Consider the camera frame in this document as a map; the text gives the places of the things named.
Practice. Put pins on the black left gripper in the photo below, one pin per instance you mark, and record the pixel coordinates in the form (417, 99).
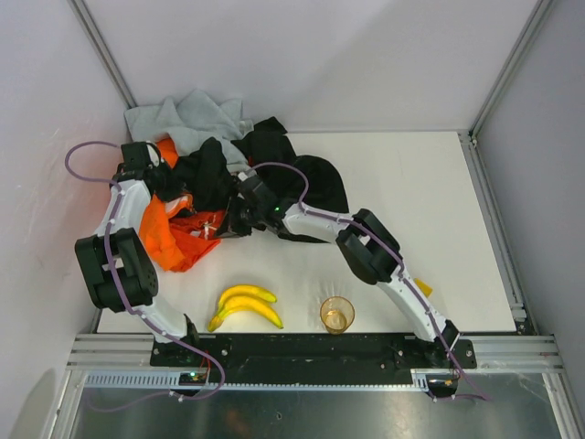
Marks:
(161, 181)

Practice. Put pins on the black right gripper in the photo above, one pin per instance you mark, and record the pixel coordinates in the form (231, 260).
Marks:
(239, 219)

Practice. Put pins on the black zip jacket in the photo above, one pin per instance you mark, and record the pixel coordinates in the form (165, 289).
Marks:
(289, 176)

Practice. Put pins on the orange shorts white drawstring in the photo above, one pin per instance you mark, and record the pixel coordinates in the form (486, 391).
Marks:
(195, 237)

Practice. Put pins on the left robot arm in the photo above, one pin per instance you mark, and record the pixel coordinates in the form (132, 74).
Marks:
(117, 270)

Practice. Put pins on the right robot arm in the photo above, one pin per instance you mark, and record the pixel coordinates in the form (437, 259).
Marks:
(369, 249)

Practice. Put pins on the orange cloth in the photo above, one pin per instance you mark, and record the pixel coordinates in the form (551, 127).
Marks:
(155, 228)

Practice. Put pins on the grey cloth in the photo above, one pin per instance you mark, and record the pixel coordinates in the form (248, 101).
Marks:
(190, 122)

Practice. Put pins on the upper yellow banana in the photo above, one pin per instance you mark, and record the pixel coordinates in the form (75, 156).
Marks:
(245, 294)

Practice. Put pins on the yellow banana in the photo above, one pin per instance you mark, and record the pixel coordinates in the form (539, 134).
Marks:
(265, 311)
(245, 294)

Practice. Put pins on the lower yellow banana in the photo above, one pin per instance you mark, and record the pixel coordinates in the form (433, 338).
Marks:
(265, 311)

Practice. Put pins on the amber plastic cup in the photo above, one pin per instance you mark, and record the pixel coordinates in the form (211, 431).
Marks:
(337, 314)

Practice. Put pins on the yellow cube block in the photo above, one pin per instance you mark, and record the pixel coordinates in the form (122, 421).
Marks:
(424, 288)

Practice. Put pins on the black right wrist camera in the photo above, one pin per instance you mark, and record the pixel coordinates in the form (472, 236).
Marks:
(257, 195)

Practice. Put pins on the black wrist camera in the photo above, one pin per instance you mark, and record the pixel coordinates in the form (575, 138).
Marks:
(257, 195)
(138, 157)

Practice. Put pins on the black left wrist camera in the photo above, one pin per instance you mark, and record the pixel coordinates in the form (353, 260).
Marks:
(138, 157)

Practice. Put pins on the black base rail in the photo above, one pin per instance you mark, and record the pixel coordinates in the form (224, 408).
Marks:
(322, 358)

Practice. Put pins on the left aluminium frame post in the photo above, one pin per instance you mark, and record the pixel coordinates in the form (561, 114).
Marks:
(93, 33)

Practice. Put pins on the aluminium frame post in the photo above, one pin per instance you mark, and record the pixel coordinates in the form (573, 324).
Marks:
(526, 39)
(93, 33)

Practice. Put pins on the grey slotted cable duct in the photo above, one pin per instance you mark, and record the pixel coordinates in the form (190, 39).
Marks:
(192, 381)

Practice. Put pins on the right aluminium frame rail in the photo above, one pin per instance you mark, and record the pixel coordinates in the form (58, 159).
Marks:
(519, 306)

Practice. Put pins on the right aluminium frame post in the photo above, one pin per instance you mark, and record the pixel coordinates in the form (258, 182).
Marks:
(526, 39)

